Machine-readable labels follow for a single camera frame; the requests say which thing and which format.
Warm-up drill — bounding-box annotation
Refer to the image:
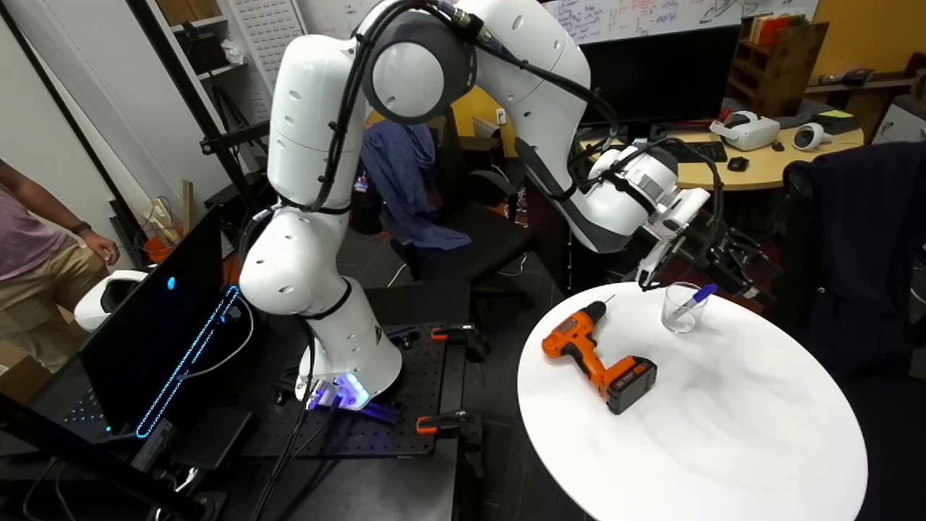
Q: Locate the blue cloth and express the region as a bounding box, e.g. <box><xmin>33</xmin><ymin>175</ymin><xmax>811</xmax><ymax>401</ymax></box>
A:
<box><xmin>358</xmin><ymin>119</ymin><xmax>474</xmax><ymax>255</ymax></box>

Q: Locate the whiteboard with writing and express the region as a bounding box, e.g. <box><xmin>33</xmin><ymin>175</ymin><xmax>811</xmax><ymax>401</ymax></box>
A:
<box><xmin>538</xmin><ymin>0</ymin><xmax>821</xmax><ymax>52</ymax></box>

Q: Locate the black metal stand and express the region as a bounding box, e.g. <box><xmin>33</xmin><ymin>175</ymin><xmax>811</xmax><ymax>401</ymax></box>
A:
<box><xmin>125</xmin><ymin>0</ymin><xmax>292</xmax><ymax>225</ymax></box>

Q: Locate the white perforated panel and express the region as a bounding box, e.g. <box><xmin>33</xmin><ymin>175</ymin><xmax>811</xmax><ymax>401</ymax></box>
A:
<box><xmin>225</xmin><ymin>0</ymin><xmax>321</xmax><ymax>94</ymax></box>

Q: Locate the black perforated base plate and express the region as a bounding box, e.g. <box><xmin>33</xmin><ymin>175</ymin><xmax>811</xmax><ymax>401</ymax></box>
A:
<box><xmin>240</xmin><ymin>316</ymin><xmax>467</xmax><ymax>459</ymax></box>

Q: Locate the orange cordless drill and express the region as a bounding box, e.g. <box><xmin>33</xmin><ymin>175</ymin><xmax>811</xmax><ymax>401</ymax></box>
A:
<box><xmin>538</xmin><ymin>298</ymin><xmax>661</xmax><ymax>416</ymax></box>

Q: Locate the marker with blue cap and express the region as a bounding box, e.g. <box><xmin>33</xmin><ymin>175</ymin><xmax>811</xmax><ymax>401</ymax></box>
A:
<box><xmin>677</xmin><ymin>281</ymin><xmax>721</xmax><ymax>322</ymax></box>

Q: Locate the black keyboard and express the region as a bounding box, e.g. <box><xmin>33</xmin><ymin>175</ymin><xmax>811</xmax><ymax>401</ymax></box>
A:
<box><xmin>662</xmin><ymin>139</ymin><xmax>731</xmax><ymax>164</ymax></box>

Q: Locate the white round device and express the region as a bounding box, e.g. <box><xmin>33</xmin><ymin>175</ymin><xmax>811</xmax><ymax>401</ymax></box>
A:
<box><xmin>73</xmin><ymin>267</ymin><xmax>153</xmax><ymax>335</ymax></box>

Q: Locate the white VR headset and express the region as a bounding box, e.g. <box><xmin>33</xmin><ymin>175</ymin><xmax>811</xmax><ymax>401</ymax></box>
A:
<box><xmin>710</xmin><ymin>107</ymin><xmax>784</xmax><ymax>152</ymax></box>

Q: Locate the person's bare forearm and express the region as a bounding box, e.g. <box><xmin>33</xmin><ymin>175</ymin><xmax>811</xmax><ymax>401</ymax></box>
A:
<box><xmin>0</xmin><ymin>157</ymin><xmax>99</xmax><ymax>243</ymax></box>

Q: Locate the black metal bar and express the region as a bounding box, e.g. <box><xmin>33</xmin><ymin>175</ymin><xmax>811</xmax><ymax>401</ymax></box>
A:
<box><xmin>0</xmin><ymin>388</ymin><xmax>211</xmax><ymax>521</ymax></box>

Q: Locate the white VR controller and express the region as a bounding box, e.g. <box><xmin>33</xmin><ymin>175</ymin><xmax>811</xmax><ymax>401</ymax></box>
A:
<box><xmin>794</xmin><ymin>119</ymin><xmax>834</xmax><ymax>149</ymax></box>

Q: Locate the orange black clamp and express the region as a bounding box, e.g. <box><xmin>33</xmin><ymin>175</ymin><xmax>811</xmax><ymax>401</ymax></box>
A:
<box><xmin>415</xmin><ymin>407</ymin><xmax>486</xmax><ymax>442</ymax></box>
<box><xmin>428</xmin><ymin>322</ymin><xmax>488</xmax><ymax>364</ymax></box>

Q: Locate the person's hand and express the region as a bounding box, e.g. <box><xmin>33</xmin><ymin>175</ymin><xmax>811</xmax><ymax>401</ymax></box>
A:
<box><xmin>80</xmin><ymin>228</ymin><xmax>125</xmax><ymax>268</ymax></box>

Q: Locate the brown wooden organizer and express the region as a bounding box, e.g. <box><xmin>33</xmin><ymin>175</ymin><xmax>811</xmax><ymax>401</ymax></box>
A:
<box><xmin>727</xmin><ymin>12</ymin><xmax>834</xmax><ymax>119</ymax></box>

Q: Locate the clear glass cup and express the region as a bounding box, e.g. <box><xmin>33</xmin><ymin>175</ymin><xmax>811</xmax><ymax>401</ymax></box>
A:
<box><xmin>661</xmin><ymin>281</ymin><xmax>713</xmax><ymax>339</ymax></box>

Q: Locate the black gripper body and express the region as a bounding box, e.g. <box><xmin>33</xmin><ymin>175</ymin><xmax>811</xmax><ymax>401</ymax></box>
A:
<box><xmin>694</xmin><ymin>216</ymin><xmax>755</xmax><ymax>277</ymax></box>

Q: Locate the round wooden desk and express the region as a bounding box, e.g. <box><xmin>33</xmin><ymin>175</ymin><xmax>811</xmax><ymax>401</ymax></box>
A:
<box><xmin>640</xmin><ymin>119</ymin><xmax>867</xmax><ymax>193</ymax></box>

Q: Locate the black laptop with blue light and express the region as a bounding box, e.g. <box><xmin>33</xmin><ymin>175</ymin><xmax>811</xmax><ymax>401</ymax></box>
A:
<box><xmin>37</xmin><ymin>206</ymin><xmax>257</xmax><ymax>466</ymax></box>

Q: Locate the black office chair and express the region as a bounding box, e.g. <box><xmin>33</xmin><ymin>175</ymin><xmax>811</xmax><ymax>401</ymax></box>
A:
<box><xmin>782</xmin><ymin>141</ymin><xmax>926</xmax><ymax>384</ymax></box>

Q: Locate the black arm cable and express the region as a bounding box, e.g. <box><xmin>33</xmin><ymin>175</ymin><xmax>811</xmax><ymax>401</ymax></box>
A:
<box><xmin>316</xmin><ymin>0</ymin><xmax>727</xmax><ymax>283</ymax></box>

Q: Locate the black computer monitor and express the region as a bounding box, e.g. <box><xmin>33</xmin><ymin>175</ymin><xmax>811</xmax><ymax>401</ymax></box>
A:
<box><xmin>575</xmin><ymin>22</ymin><xmax>747</xmax><ymax>148</ymax></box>

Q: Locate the person in pink shirt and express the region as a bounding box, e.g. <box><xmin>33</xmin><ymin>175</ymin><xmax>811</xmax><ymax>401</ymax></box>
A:
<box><xmin>0</xmin><ymin>184</ymin><xmax>95</xmax><ymax>372</ymax></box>

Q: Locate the black swivel chair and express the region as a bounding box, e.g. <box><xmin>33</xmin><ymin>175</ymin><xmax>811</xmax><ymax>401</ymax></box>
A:
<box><xmin>386</xmin><ymin>161</ymin><xmax>568</xmax><ymax>306</ymax></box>

